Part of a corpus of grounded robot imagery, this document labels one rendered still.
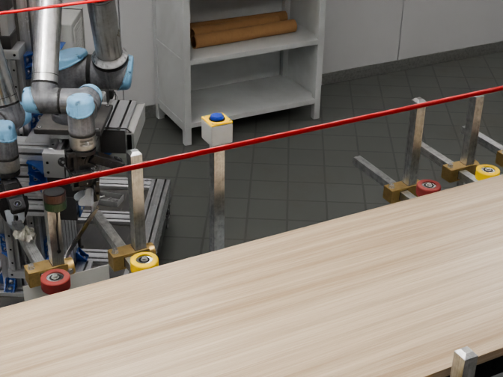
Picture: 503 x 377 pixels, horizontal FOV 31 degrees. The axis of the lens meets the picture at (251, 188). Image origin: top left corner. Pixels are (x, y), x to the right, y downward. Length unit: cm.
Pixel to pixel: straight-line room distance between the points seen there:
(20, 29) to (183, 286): 118
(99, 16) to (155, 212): 151
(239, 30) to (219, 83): 52
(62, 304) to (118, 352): 26
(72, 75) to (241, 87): 277
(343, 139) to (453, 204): 249
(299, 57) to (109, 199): 192
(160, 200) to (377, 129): 177
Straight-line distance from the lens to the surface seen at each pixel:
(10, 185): 284
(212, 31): 534
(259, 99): 552
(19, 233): 282
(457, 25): 666
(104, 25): 286
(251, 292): 246
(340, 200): 473
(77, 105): 253
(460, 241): 276
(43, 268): 265
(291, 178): 492
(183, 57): 504
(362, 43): 620
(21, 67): 319
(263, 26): 539
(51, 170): 303
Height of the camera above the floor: 233
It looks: 29 degrees down
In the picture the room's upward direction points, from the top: 1 degrees clockwise
